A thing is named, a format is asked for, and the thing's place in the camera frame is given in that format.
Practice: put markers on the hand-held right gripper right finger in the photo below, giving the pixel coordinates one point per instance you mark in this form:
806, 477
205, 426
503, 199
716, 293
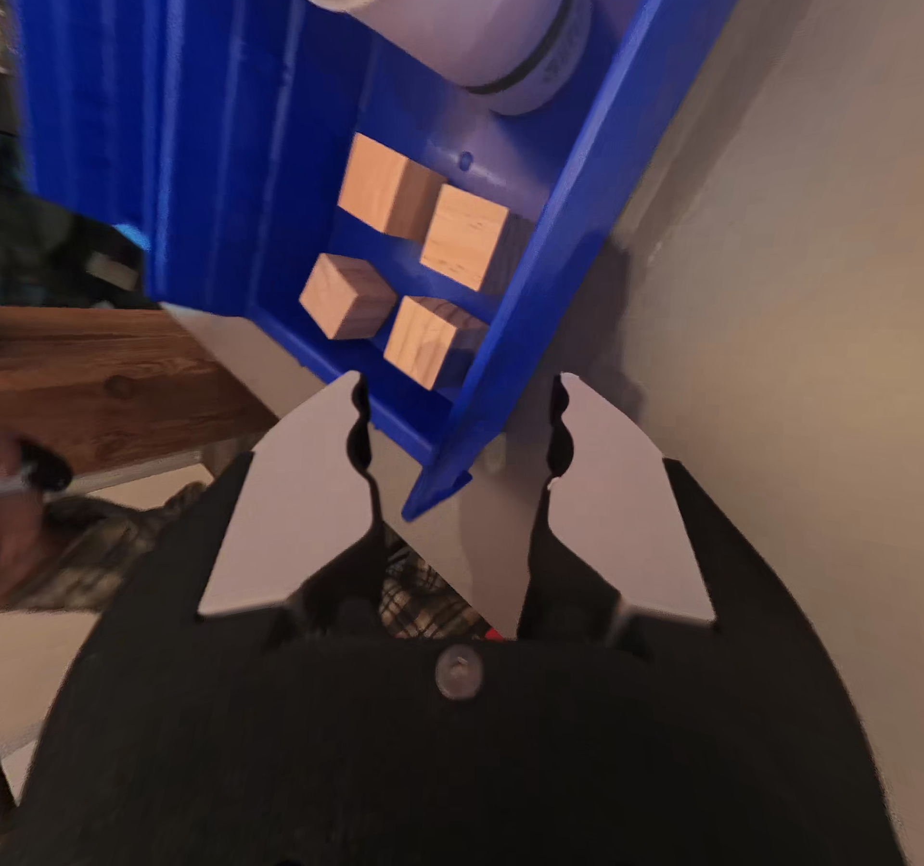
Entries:
621, 519

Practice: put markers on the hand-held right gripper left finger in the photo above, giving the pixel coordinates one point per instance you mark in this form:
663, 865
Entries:
289, 519

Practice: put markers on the wooden cube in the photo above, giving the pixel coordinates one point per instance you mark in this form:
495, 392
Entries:
375, 184
462, 234
422, 339
339, 295

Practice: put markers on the blue plastic bin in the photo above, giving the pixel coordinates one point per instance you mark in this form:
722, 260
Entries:
216, 122

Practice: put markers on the person's left forearm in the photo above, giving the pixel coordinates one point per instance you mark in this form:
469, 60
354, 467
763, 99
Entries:
108, 548

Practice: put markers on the person's left hand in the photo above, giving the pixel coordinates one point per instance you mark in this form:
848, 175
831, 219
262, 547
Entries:
18, 541

